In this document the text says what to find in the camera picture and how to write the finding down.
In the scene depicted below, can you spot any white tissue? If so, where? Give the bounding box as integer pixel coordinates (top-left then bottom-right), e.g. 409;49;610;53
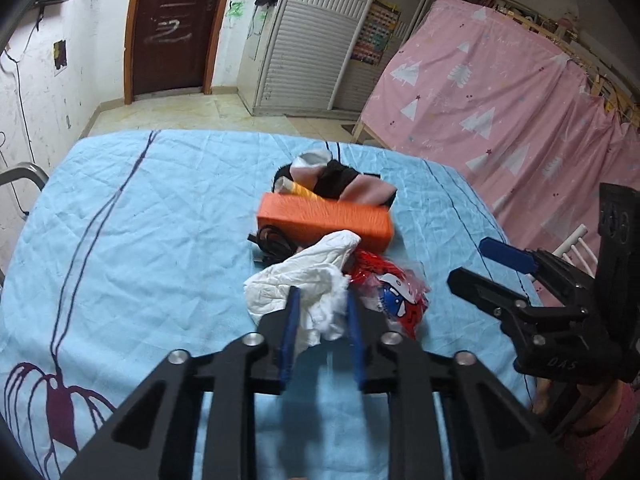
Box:
244;230;361;354

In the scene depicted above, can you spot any orange rectangular box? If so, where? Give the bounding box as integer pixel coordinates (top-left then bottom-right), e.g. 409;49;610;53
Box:
256;193;394;252

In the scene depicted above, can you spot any red white snack wrapper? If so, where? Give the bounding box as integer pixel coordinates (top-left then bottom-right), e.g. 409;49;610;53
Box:
348;249;430;339

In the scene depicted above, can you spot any yellow tube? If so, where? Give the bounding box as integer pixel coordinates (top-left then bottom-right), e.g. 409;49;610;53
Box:
273;177;321;200

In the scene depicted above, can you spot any pink black sock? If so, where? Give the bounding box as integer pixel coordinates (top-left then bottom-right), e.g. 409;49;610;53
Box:
272;148;397;209

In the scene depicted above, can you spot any pink tree-print curtain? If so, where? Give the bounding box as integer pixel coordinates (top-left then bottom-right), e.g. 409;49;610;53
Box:
361;0;639;250

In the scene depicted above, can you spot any light blue bed sheet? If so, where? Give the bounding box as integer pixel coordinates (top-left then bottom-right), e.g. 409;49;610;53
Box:
1;130;534;479

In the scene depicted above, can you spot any white louvered wardrobe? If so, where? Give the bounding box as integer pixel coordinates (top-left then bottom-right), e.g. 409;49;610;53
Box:
236;0;497;117

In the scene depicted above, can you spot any dark red wooden door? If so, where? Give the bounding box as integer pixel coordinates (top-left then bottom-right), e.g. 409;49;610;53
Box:
122;0;227;104

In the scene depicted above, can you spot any black cable bundle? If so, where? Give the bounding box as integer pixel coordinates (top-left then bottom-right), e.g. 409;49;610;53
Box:
246;224;304;267

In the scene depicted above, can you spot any colourful wall chart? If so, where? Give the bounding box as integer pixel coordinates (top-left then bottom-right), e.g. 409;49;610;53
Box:
350;0;400;66

